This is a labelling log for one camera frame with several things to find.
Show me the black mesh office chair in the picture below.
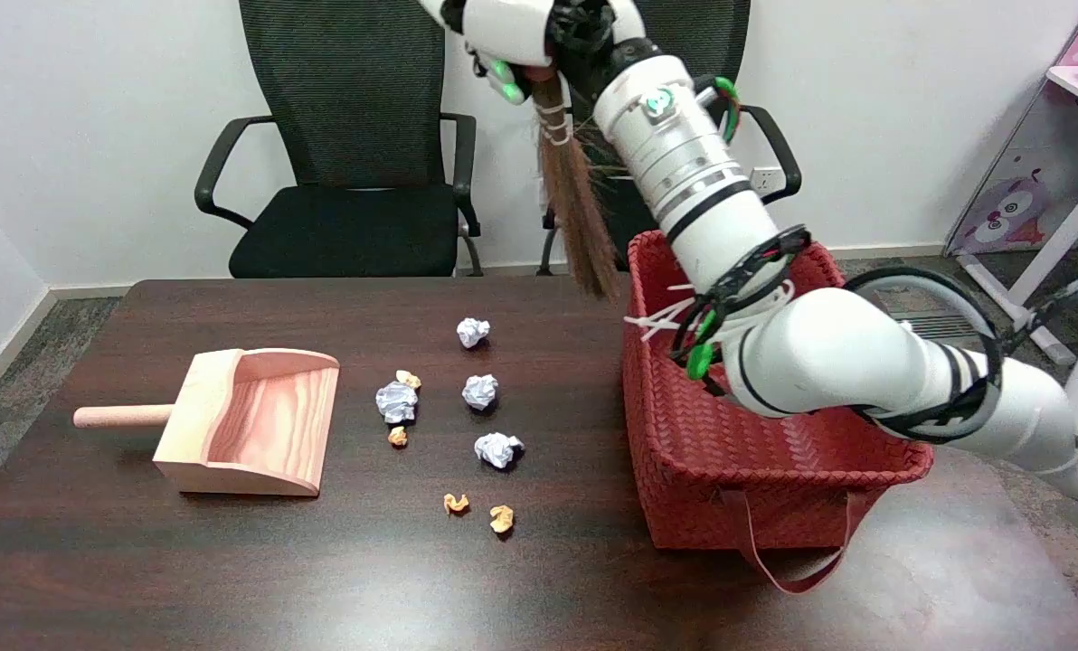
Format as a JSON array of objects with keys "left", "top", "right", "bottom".
[
  {"left": 537, "top": 0, "right": 802, "bottom": 277},
  {"left": 194, "top": 0, "right": 484, "bottom": 279}
]

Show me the grey floor vent grille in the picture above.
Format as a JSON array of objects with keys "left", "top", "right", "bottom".
[{"left": 890, "top": 310, "right": 979, "bottom": 342}]

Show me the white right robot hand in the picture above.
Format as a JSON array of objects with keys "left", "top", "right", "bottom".
[{"left": 417, "top": 0, "right": 648, "bottom": 106}]

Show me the wooden dustpan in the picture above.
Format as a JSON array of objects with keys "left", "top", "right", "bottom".
[{"left": 73, "top": 348, "right": 341, "bottom": 498}]

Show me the brown straw hand broom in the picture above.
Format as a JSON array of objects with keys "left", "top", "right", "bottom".
[{"left": 530, "top": 72, "right": 621, "bottom": 301}]

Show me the red woven basket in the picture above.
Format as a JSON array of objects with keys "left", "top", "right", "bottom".
[{"left": 620, "top": 231, "right": 936, "bottom": 595}]

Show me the black sleeved cable loop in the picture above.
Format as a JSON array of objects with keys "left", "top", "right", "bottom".
[{"left": 842, "top": 265, "right": 1003, "bottom": 444}]

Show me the owl print side panel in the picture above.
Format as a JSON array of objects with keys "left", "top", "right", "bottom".
[{"left": 944, "top": 86, "right": 1078, "bottom": 259}]

